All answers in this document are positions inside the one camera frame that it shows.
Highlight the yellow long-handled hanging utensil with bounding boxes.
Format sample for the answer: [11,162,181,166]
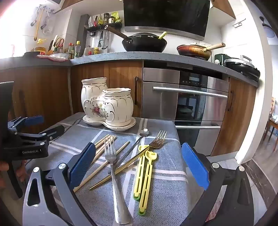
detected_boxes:
[34,6,46,41]

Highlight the wooden wall cabinet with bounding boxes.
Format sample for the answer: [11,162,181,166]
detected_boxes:
[210,0,237,19]
[49,0,124,13]

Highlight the gold fork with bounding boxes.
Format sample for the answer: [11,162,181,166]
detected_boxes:
[89,130,168,191]

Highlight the white floral ceramic utensil holder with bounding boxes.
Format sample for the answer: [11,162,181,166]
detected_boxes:
[81,77,134,128]

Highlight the silver fork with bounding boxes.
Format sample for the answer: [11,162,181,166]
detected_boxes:
[104,135,133,225]

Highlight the person's left hand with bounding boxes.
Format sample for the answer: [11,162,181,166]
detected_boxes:
[0,161,10,183]

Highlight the black handled silver spoon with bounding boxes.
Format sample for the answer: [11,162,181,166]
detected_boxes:
[108,128,150,174]

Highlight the black wok with wooden handle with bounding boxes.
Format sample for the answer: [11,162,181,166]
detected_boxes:
[104,24,168,53]

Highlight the grey checked cloth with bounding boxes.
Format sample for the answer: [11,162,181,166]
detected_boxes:
[25,112,188,226]

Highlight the white handled knife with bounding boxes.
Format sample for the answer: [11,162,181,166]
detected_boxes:
[48,34,59,53]

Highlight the white bowl on cloth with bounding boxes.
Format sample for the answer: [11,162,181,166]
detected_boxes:
[36,53,70,63]

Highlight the black wall spice shelf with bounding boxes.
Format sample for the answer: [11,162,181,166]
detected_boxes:
[84,23,122,37]

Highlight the stainless steel built-in oven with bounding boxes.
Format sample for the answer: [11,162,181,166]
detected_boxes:
[142,62,231,156]

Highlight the red handled scissors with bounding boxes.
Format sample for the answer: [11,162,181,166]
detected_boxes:
[55,37,65,52]

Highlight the black range hood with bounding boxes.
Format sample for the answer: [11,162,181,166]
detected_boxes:
[123,0,211,41]

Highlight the black electric griddle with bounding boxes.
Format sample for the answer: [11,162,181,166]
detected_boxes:
[223,55,260,79]

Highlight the wooden base cabinet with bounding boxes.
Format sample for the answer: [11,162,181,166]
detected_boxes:
[211,77,257,157]
[0,65,72,139]
[70,61,144,118]

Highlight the grey speckled countertop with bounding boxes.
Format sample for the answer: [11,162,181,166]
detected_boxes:
[0,52,259,88]

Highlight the round ceiling lamp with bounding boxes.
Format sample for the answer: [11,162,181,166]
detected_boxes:
[261,17,274,39]

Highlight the wooden chair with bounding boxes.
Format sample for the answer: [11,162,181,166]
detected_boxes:
[262,98,278,152]

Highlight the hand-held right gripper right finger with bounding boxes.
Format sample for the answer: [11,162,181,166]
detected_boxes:
[181,142,255,226]

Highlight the brown frying pan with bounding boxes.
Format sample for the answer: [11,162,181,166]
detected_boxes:
[177,42,226,61]

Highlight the white ceramic saucer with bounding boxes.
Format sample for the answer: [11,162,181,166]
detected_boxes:
[82,115,137,132]

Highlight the green kitchen appliance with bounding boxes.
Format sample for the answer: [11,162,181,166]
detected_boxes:
[214,53,231,66]

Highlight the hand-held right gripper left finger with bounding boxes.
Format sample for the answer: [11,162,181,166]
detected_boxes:
[23,142,96,226]

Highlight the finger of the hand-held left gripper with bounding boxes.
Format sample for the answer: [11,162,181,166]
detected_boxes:
[7,115,44,133]
[13,125,66,144]

